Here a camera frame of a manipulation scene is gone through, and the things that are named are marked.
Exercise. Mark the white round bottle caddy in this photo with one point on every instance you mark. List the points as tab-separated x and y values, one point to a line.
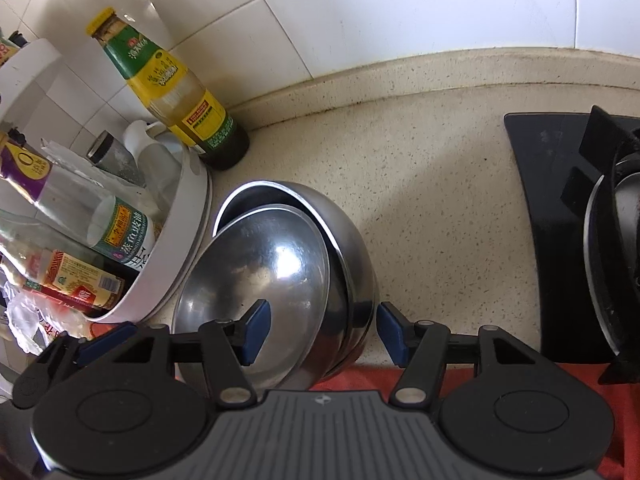
170	240

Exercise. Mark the white plastic squeeze bottle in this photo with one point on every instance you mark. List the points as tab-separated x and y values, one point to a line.
150	155

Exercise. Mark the yellow label vinegar bottle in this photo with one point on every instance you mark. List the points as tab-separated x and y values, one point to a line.
75	275

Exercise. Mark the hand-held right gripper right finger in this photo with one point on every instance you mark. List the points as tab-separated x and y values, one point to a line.
392	332

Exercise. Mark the red cloth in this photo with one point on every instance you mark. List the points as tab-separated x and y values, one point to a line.
625	435

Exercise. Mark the yellow green label bottle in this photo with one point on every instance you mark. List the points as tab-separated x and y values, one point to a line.
170	95

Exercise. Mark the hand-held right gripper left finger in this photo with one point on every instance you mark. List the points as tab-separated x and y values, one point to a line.
255	330

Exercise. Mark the clear plastic bag red print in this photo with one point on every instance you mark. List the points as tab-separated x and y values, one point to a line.
25	320

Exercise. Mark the black cast iron pan support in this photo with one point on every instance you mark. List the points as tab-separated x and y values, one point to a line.
600	125

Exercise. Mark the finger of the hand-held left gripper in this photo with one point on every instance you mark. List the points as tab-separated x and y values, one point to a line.
102	342

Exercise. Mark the black gas stove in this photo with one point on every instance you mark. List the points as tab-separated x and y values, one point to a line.
550	210

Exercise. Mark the small stainless steel bowl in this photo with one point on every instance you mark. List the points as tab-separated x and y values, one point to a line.
260	270

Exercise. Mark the purple neck label glass bottle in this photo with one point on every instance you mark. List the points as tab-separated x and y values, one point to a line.
75	200

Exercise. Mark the large stainless steel bowl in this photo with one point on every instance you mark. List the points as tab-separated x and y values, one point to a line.
357	270

